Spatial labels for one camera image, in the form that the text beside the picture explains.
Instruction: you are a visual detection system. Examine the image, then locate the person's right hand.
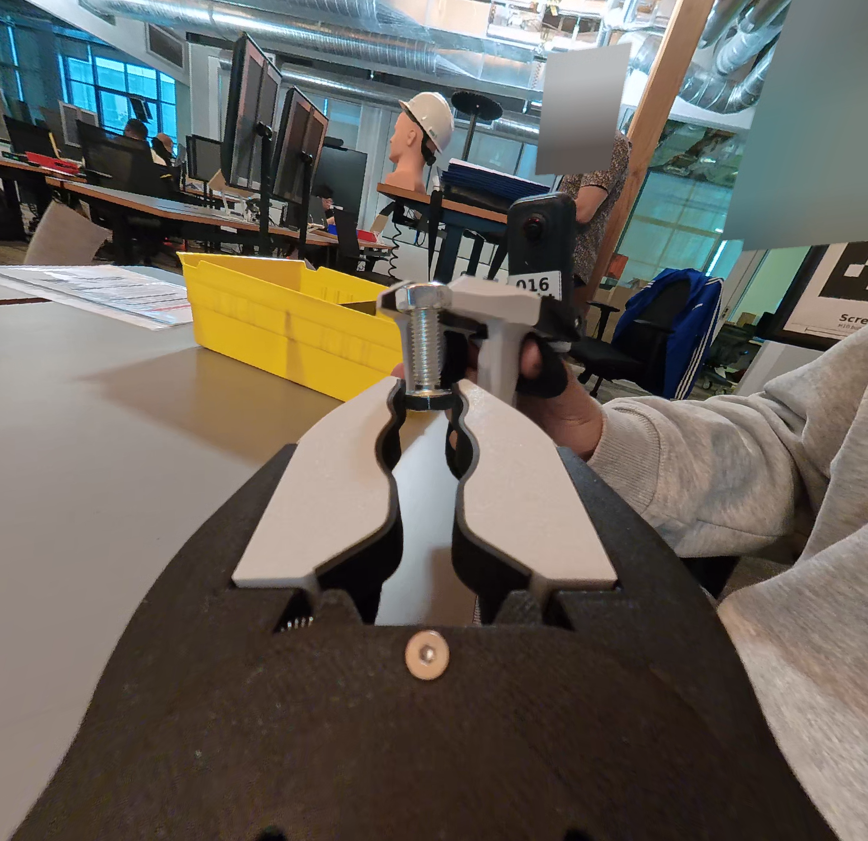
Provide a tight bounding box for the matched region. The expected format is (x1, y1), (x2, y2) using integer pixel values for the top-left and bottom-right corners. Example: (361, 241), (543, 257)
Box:
(519, 341), (606, 462)

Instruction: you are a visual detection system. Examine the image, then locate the person's right forearm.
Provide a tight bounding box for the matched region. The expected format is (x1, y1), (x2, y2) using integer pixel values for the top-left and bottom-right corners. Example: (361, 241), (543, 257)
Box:
(586, 326), (868, 559)

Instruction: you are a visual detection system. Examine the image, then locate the silver hex nut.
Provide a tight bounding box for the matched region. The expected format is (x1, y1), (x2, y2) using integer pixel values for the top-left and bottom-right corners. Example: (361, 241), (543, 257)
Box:
(390, 282), (453, 315)

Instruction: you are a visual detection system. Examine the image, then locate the grey desk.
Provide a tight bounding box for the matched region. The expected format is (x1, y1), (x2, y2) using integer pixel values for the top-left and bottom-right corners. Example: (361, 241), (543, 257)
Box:
(0, 265), (489, 841)

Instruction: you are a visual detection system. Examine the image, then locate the laminated paper sheet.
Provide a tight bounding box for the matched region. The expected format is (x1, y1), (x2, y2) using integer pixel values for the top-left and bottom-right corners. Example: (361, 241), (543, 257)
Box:
(0, 265), (194, 331)

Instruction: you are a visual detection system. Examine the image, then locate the silver bolt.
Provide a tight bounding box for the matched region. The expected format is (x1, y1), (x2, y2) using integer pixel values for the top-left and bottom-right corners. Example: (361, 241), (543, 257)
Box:
(400, 311), (451, 409)

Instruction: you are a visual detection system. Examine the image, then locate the large black monitor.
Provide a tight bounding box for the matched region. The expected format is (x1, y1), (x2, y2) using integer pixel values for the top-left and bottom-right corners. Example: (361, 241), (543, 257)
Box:
(271, 87), (331, 206)
(220, 33), (284, 193)

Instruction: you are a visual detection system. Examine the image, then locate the small black monitor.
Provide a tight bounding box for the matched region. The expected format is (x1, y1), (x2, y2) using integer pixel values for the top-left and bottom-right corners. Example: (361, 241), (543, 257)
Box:
(186, 135), (223, 183)

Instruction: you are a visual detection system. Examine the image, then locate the blue striped jacket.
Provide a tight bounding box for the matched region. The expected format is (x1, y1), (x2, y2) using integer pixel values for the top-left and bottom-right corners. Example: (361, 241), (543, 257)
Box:
(613, 268), (725, 401)

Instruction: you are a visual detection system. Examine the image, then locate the yellow plastic bin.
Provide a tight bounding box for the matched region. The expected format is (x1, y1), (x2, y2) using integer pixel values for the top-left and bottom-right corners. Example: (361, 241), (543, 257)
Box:
(178, 251), (406, 403)

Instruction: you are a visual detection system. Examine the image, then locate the long wooden desk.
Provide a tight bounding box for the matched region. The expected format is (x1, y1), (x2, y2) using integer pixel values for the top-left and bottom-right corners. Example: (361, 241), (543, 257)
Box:
(0, 156), (82, 184)
(47, 182), (394, 259)

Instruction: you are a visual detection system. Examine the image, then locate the black office chair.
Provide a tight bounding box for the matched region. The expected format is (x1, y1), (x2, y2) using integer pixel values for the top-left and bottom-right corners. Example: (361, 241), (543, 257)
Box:
(705, 319), (754, 391)
(570, 292), (686, 398)

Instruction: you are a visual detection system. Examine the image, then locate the grey leaning board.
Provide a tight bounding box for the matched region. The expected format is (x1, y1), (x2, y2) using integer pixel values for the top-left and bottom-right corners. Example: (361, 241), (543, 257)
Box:
(26, 200), (113, 267)

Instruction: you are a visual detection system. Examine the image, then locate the white hard hat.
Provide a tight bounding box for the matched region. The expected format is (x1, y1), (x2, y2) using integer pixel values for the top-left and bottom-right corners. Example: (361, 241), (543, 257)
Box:
(399, 92), (454, 154)

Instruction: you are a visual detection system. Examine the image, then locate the stack of blue folders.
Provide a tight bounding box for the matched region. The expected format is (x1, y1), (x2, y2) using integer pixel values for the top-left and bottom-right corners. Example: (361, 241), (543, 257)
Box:
(441, 158), (552, 208)

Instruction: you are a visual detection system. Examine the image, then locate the person's grey sweatshirt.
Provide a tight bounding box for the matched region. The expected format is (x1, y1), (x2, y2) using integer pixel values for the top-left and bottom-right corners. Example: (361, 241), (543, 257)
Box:
(717, 516), (868, 841)

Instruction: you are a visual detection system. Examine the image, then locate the large silver ventilation duct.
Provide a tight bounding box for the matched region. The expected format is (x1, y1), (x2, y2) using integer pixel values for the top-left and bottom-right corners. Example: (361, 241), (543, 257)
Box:
(75, 0), (543, 66)

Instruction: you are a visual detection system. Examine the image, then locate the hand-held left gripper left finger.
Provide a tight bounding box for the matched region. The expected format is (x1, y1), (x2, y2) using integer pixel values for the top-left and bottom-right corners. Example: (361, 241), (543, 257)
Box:
(232, 378), (408, 625)

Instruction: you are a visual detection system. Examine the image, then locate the medium black monitor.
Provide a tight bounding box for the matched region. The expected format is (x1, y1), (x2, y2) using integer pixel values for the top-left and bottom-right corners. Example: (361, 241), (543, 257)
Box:
(313, 146), (369, 221)

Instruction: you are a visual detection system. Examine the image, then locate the black monitor stand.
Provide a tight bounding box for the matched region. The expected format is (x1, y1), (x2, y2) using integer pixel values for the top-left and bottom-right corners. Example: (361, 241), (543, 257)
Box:
(251, 122), (274, 255)
(297, 151), (316, 259)

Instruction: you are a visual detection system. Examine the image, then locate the black framed tag poster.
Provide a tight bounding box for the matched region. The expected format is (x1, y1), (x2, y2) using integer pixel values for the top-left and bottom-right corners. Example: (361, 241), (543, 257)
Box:
(778, 241), (868, 352)

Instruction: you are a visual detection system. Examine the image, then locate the wooden post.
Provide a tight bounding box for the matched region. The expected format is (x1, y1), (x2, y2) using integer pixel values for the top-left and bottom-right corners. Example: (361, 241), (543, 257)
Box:
(583, 0), (733, 300)

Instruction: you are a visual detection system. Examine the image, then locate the black round floor lamp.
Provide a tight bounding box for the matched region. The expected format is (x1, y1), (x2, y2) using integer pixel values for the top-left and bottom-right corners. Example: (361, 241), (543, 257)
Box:
(451, 90), (504, 164)

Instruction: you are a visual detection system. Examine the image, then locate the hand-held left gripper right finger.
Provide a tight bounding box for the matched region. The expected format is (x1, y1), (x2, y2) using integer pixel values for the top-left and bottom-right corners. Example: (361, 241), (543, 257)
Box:
(448, 380), (619, 626)

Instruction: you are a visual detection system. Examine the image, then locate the mannequin head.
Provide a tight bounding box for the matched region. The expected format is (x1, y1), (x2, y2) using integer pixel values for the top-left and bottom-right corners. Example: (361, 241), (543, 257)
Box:
(388, 112), (435, 193)

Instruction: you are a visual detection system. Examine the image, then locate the blue-legged standing desk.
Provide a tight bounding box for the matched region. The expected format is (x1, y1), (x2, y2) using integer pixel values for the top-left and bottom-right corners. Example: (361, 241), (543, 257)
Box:
(376, 182), (516, 282)

